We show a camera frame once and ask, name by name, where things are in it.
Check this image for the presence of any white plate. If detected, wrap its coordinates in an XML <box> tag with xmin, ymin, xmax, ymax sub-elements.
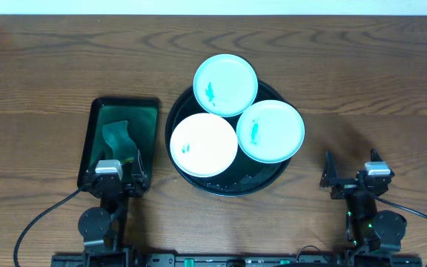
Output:
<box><xmin>169</xmin><ymin>113</ymin><xmax>238</xmax><ymax>178</ymax></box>

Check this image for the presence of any mint green plate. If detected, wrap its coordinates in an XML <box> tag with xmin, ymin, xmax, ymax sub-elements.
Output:
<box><xmin>193</xmin><ymin>54</ymin><xmax>259</xmax><ymax>117</ymax></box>
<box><xmin>236</xmin><ymin>100</ymin><xmax>305</xmax><ymax>164</ymax></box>

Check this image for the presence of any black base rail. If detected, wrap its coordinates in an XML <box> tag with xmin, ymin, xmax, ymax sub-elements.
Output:
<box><xmin>50</xmin><ymin>252</ymin><xmax>423</xmax><ymax>267</ymax></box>

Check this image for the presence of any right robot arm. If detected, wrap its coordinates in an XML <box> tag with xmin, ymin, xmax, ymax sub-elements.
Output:
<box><xmin>320</xmin><ymin>149</ymin><xmax>407</xmax><ymax>266</ymax></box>

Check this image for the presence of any round black tray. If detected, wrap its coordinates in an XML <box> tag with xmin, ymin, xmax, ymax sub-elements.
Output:
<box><xmin>165</xmin><ymin>87</ymin><xmax>291</xmax><ymax>197</ymax></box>

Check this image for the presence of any left black cable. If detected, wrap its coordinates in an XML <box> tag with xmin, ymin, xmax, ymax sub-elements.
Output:
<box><xmin>13</xmin><ymin>187</ymin><xmax>85</xmax><ymax>267</ymax></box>

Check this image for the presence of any green scrubbing sponge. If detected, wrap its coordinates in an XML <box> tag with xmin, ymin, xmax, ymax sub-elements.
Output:
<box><xmin>102</xmin><ymin>120</ymin><xmax>139</xmax><ymax>165</ymax></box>

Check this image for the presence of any rectangular black tray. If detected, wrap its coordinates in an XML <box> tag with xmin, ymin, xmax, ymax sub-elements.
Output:
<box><xmin>77</xmin><ymin>97</ymin><xmax>159</xmax><ymax>187</ymax></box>

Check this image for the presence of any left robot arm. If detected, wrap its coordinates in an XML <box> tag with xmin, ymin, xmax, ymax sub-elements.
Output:
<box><xmin>78</xmin><ymin>149</ymin><xmax>150</xmax><ymax>266</ymax></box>

